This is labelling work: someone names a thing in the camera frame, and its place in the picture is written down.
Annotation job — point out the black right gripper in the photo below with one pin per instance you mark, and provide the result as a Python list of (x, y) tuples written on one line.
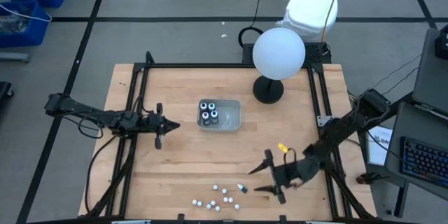
[(294, 173)]

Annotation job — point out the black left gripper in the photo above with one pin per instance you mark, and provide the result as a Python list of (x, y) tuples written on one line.
[(148, 125)]

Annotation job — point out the large purple-capped food colouring bottle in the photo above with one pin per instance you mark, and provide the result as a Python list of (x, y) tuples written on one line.
[(205, 115)]

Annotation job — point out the large dark-capped food colouring bottle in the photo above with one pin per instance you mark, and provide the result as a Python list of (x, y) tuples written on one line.
[(203, 106)]

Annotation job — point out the large blue-capped food colouring bottle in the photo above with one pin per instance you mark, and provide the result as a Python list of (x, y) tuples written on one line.
[(213, 114)]

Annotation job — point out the large green-capped food colouring bottle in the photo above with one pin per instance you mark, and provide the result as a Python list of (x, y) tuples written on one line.
[(211, 106)]

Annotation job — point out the grey plastic bin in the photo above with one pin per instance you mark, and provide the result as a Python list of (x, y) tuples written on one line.
[(231, 119)]

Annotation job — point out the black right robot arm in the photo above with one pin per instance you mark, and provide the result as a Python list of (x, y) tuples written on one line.
[(343, 129)]

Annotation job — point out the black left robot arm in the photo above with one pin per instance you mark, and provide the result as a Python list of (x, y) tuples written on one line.
[(63, 104)]

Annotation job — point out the brown and black clamp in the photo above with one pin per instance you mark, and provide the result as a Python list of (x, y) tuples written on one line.
[(364, 179)]

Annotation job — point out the white printed paper sheet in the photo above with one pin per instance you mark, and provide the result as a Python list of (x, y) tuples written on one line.
[(379, 147)]

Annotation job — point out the white globe lamp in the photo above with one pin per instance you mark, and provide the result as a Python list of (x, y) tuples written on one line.
[(278, 54)]

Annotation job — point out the black backlit keyboard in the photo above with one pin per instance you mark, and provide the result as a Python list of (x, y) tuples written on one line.
[(423, 161)]

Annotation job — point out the grey metal bar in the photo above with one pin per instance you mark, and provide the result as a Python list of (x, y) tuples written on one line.
[(14, 57)]

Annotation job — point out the white plastic bucket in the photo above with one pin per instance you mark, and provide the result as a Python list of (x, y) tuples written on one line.
[(308, 7)]

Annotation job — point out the dark grey desk top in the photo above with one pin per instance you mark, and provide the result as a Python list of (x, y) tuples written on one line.
[(437, 129)]

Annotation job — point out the dark grey desk panel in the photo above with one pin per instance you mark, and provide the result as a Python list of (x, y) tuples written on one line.
[(432, 77)]

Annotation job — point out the black desk device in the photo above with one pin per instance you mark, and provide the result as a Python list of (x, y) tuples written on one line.
[(442, 43)]

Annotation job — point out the black frame clip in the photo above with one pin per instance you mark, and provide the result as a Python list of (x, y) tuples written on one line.
[(180, 218), (282, 218)]

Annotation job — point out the grey metal bracket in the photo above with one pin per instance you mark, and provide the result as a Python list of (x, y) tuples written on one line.
[(318, 222), (131, 222)]

